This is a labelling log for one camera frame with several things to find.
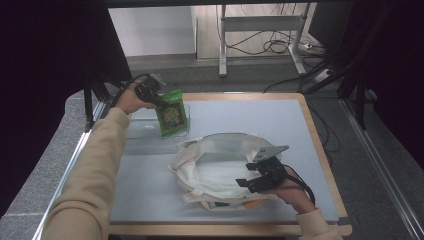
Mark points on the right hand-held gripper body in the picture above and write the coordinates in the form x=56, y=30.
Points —
x=273, y=171

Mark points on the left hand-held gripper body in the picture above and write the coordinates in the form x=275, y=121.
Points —
x=148, y=88

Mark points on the green seaweed snack packet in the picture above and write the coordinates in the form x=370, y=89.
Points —
x=171, y=116

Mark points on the clear plastic box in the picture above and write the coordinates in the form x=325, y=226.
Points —
x=143, y=133

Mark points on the white canvas tote bag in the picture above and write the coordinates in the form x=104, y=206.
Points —
x=216, y=180

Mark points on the person's left hand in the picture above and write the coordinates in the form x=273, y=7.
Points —
x=128, y=101

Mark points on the person's right hand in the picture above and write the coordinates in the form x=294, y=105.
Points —
x=293, y=195

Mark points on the black metal stand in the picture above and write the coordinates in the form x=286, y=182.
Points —
x=360, y=106
x=88, y=106

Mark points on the white power strip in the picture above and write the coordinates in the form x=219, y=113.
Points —
x=322, y=75

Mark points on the black curtain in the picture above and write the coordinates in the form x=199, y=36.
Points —
x=400, y=66
x=40, y=83

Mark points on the aluminium rail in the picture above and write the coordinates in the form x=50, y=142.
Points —
x=71, y=160
x=376, y=150

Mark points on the white metal desk frame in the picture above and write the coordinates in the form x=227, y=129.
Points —
x=260, y=23

